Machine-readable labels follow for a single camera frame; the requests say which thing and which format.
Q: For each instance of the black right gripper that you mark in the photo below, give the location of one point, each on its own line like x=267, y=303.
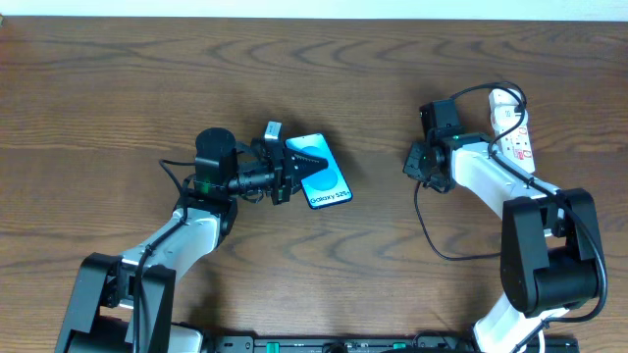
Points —
x=414, y=163

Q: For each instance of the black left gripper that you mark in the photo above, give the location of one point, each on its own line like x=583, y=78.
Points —
x=283, y=172

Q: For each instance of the blue Galaxy smartphone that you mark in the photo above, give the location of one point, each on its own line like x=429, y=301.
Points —
x=327, y=187

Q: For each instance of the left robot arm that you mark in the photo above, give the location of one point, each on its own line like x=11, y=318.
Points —
x=124, y=303

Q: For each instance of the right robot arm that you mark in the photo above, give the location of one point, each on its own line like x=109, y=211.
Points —
x=551, y=258

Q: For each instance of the white USB charger plug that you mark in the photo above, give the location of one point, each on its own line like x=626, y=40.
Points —
x=505, y=97

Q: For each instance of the white power strip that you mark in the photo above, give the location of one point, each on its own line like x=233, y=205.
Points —
x=516, y=145

